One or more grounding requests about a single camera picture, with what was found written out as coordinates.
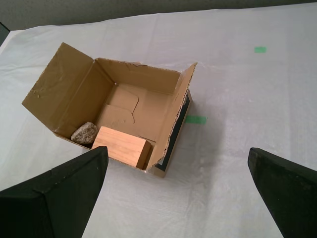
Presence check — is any light wooden block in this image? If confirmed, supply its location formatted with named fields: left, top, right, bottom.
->
left=91, top=125, right=152, bottom=170

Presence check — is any green tape strip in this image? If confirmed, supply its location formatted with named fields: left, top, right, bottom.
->
left=185, top=115, right=208, bottom=125

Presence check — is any translucent plastic table cover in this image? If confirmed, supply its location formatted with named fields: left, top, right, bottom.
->
left=0, top=2, right=317, bottom=238

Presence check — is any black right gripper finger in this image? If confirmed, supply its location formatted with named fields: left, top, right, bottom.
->
left=0, top=145, right=109, bottom=238
left=248, top=147, right=317, bottom=238

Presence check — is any cardboard box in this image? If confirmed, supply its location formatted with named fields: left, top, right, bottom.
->
left=21, top=42, right=198, bottom=179

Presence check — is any pinkish speckled rock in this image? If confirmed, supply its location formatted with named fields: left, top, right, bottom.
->
left=71, top=121, right=99, bottom=145

